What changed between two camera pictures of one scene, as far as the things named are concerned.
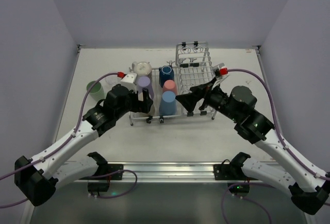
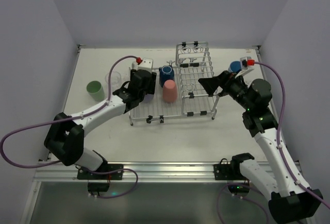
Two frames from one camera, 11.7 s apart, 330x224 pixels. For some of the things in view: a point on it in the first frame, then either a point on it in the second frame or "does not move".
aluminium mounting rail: (154, 172) does not move
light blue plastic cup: (168, 105) to (235, 66)
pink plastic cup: (169, 85) does not move
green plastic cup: (96, 92) does not move
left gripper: (142, 101) to (151, 81)
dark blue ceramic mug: (166, 72) does not move
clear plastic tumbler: (111, 80) does not move
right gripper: (206, 97) to (224, 82)
